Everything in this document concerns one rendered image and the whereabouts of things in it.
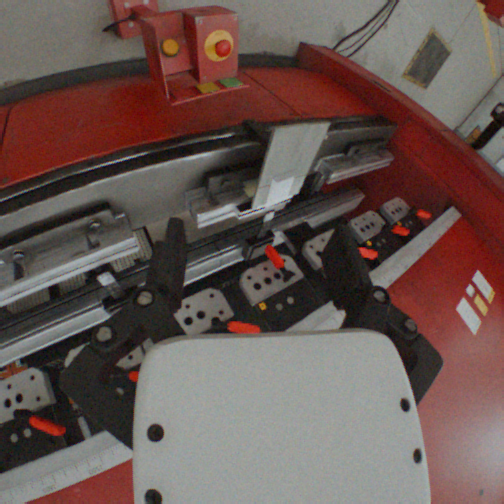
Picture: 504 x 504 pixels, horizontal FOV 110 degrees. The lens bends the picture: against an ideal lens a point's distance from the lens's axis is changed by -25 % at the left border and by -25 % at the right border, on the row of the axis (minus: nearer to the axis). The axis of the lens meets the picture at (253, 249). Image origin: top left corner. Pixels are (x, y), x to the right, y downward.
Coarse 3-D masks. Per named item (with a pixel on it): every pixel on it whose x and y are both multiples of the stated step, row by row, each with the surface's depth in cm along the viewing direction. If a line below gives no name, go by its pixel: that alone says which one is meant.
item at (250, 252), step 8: (264, 216) 78; (272, 216) 80; (264, 224) 81; (264, 232) 87; (272, 232) 91; (248, 240) 87; (256, 240) 88; (264, 240) 89; (272, 240) 91; (248, 248) 88; (256, 248) 87; (264, 248) 91; (248, 256) 92; (256, 256) 94
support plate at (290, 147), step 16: (288, 128) 49; (304, 128) 52; (320, 128) 55; (272, 144) 51; (288, 144) 54; (304, 144) 57; (320, 144) 61; (272, 160) 56; (288, 160) 59; (304, 160) 63; (272, 176) 61; (304, 176) 70; (256, 192) 64
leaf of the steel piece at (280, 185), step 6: (282, 174) 63; (288, 174) 63; (294, 174) 63; (300, 174) 64; (276, 180) 61; (282, 180) 62; (288, 180) 67; (270, 186) 65; (276, 186) 66; (282, 186) 68; (288, 186) 70; (270, 192) 67; (276, 192) 69; (282, 192) 71; (288, 192) 73; (270, 198) 70
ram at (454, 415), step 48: (480, 240) 86; (432, 288) 65; (432, 336) 56; (480, 336) 59; (432, 384) 48; (480, 384) 50; (432, 432) 42; (480, 432) 42; (0, 480) 22; (96, 480) 28; (432, 480) 35; (480, 480) 35
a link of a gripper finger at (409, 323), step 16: (336, 240) 13; (352, 240) 12; (320, 256) 15; (336, 256) 13; (352, 256) 12; (336, 272) 13; (352, 272) 11; (336, 288) 13; (352, 288) 11; (368, 288) 11; (336, 304) 13; (352, 304) 11; (400, 320) 10; (400, 336) 10
